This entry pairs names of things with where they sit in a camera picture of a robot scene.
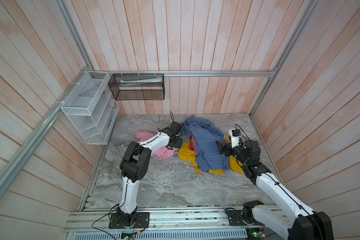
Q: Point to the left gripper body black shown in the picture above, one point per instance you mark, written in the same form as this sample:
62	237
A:
177	143

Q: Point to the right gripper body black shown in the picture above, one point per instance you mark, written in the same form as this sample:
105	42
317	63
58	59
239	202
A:
237	152

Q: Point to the pink cloth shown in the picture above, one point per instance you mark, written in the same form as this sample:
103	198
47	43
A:
157	143

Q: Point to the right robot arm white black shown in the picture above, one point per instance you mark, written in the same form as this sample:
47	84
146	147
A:
299	222

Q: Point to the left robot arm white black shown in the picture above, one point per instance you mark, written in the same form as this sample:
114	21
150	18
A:
134	166

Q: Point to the yellow cloth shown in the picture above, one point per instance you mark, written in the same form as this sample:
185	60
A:
188	155

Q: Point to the red cloth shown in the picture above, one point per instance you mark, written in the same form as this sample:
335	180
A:
193	145

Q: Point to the blue checkered cloth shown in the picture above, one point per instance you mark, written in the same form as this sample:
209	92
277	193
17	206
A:
206	134

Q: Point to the paper in black basket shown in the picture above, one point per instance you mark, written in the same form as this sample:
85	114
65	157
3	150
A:
150	82

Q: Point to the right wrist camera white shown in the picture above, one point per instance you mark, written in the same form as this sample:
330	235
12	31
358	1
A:
235	135

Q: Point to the black wire mesh basket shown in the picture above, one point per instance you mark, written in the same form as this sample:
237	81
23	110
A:
136	93

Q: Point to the white wire mesh shelf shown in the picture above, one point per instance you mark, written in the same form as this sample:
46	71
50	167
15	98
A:
90	108

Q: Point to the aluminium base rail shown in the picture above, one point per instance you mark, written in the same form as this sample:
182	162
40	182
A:
178	223

